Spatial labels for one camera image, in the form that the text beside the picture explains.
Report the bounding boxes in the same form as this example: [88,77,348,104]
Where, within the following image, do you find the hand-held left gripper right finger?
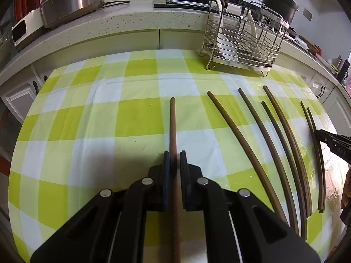
[179,150,321,263]

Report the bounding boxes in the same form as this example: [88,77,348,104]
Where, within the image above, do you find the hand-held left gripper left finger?
[30,151,172,263]

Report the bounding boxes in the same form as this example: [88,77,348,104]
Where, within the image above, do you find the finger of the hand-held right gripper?
[328,142,351,163]
[315,130,351,143]

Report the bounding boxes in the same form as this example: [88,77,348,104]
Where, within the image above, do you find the steel wire utensil rack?
[199,0,290,77]

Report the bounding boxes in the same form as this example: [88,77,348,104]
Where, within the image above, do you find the person's right hand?
[341,168,351,209]

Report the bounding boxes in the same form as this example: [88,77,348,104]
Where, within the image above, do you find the black bottle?
[340,60,351,84]

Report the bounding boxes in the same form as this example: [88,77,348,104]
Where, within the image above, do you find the gas stove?
[285,23,300,42]

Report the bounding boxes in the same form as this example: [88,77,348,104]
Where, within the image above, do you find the white ceramic spoon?
[245,12,261,59]
[215,0,239,61]

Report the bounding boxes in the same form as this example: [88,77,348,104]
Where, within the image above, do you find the black lidded pot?
[258,0,299,24]

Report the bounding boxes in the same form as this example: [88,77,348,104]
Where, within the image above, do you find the white kitchen counter cabinets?
[0,0,351,126]

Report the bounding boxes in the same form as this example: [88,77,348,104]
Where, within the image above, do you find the black glass induction cooktop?
[153,2,212,14]

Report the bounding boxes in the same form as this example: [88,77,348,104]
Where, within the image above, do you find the stainless steel cooker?
[40,0,107,29]

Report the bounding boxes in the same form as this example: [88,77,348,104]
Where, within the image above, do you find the white box appliance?
[11,8,46,51]

